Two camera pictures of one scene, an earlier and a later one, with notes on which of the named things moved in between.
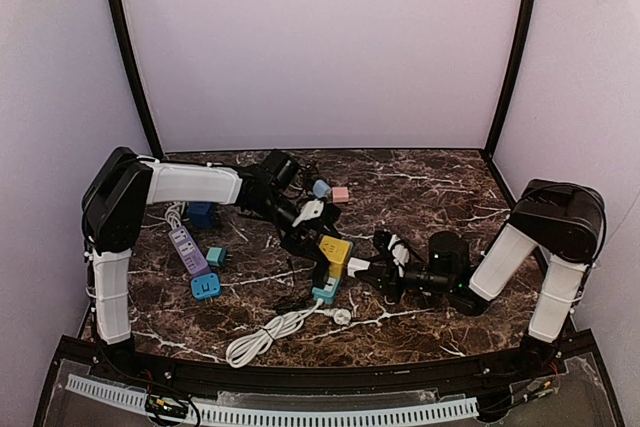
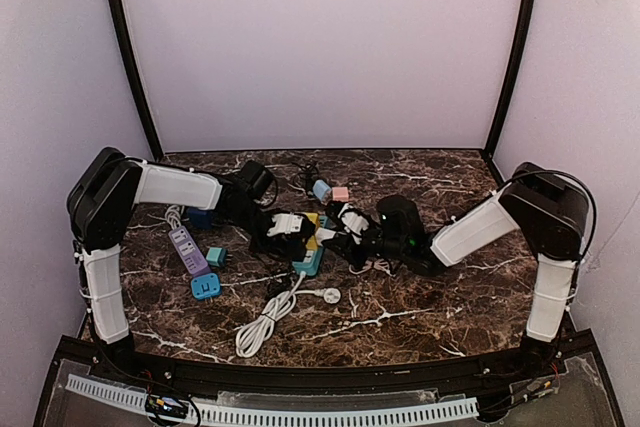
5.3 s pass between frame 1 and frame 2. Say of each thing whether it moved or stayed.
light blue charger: stayed
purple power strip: stayed
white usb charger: moved
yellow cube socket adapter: moved
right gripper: moved
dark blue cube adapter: stayed
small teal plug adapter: stayed
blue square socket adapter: stayed
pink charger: stayed
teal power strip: moved
